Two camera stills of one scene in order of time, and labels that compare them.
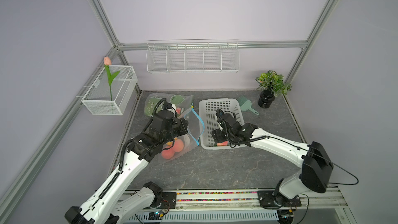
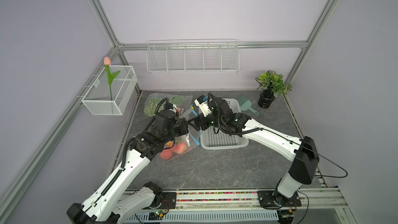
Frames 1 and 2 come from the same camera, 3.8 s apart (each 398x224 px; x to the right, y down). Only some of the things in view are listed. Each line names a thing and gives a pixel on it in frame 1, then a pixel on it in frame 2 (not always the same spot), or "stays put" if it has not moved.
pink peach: x=168 y=154 stays put
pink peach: x=223 y=143 -> x=181 y=148
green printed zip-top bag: x=181 y=102 stays put
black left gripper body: x=178 y=129 stays put
